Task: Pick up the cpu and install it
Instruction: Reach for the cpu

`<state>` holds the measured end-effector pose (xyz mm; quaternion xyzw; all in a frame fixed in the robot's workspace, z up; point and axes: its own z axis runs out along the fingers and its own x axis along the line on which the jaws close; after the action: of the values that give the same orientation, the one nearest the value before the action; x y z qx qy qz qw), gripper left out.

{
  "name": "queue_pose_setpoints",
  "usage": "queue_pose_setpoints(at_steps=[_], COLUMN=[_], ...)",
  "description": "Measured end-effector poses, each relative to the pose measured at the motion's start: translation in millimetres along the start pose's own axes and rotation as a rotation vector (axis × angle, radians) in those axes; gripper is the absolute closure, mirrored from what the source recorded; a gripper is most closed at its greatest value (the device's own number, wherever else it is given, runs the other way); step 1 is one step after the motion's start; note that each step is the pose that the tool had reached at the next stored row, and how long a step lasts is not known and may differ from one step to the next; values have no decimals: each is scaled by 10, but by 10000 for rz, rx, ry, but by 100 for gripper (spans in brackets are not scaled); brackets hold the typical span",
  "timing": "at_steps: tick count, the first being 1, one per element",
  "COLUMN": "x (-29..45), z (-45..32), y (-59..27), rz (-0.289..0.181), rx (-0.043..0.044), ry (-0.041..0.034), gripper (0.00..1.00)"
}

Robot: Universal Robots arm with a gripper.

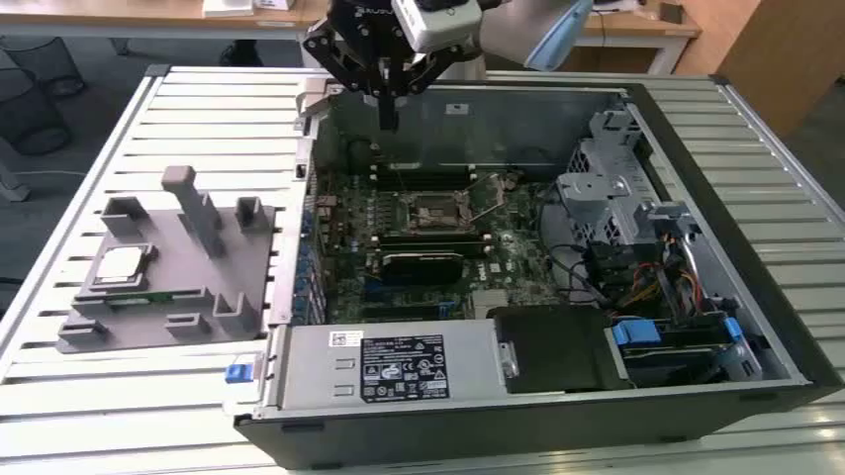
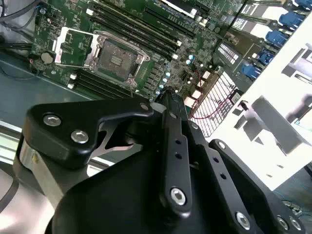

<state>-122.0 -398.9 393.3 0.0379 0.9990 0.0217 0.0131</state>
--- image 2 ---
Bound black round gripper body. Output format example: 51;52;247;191
51;114;312;234

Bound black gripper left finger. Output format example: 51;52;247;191
23;89;195;219

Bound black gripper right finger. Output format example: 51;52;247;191
174;92;308;234

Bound metal socket cover frame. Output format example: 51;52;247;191
52;26;98;70

